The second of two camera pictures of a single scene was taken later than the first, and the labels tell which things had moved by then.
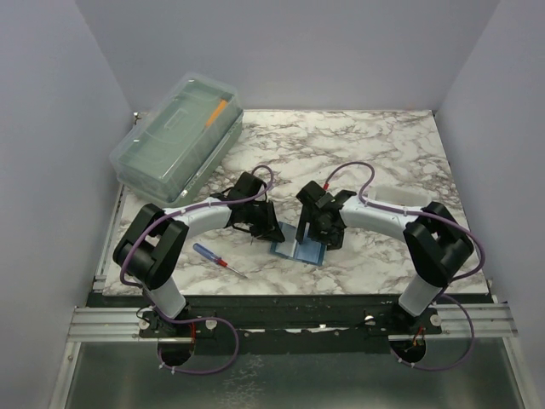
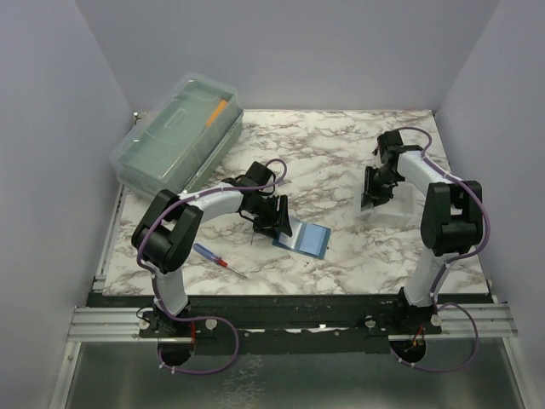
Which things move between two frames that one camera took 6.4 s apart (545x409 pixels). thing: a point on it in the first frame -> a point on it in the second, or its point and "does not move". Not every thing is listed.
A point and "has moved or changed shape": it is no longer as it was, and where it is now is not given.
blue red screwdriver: (214, 256) does not move
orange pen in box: (216, 112) does not move
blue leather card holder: (311, 251) has moved or changed shape
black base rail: (289, 318) does not move
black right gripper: (334, 239) -> (370, 192)
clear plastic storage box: (173, 153) does not move
